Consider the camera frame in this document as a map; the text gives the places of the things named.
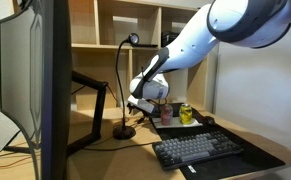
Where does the black curved monitor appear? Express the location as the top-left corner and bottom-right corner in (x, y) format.
(0, 0), (73, 180)

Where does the black lamp cable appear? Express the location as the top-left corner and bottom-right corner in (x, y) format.
(80, 124), (160, 152)

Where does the black monitor stand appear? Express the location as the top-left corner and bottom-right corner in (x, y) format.
(66, 69), (110, 158)

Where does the white rectangular tray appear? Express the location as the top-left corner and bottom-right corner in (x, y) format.
(151, 115), (205, 130)

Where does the large black desk mat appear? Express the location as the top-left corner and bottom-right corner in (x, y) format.
(149, 111), (287, 180)

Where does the grey mechanical keyboard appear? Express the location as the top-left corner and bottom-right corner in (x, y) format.
(151, 130), (245, 172)

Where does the black computer mouse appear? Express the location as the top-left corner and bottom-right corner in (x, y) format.
(202, 115), (217, 126)

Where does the orange cable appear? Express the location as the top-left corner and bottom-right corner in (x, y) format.
(0, 155), (37, 172)

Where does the black gooseneck desk lamp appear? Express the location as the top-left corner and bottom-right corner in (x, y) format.
(112, 32), (141, 141)

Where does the yellow drink can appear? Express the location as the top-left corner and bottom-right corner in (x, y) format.
(179, 102), (194, 126)

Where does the flat black shelf item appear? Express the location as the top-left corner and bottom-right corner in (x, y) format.
(131, 42), (160, 49)

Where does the wooden desk with hutch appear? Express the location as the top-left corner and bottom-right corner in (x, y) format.
(0, 0), (291, 180)

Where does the pink drink can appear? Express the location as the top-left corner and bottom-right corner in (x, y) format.
(160, 103), (175, 127)

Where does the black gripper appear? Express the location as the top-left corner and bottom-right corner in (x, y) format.
(126, 98), (168, 118)

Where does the black box on shelf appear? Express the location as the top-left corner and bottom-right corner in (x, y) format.
(160, 30), (180, 48)

